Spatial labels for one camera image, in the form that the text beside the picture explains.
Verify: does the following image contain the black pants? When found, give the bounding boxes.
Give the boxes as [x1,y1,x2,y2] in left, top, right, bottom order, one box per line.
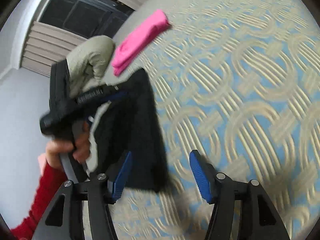
[91,68,169,193]

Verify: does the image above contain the red sleeve forearm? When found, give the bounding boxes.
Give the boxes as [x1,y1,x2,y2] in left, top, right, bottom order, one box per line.
[10,164,67,239]

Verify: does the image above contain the left hand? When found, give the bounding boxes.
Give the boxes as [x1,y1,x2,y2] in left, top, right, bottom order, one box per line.
[45,122,90,171]

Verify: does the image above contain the olive green rolled duvet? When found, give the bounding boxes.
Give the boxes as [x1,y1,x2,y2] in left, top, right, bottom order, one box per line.
[66,35,115,97]

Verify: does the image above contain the beige curtain left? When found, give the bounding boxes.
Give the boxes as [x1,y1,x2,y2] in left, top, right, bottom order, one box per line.
[21,21,86,77]

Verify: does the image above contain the folded pink garment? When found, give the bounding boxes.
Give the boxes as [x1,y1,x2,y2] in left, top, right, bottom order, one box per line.
[111,9,170,76]

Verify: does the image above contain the dark window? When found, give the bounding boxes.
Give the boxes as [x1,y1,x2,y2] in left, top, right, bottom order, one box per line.
[40,0,134,38]

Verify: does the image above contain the patterned green bedspread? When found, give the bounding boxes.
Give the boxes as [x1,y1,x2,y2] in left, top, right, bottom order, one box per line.
[104,0,319,239]

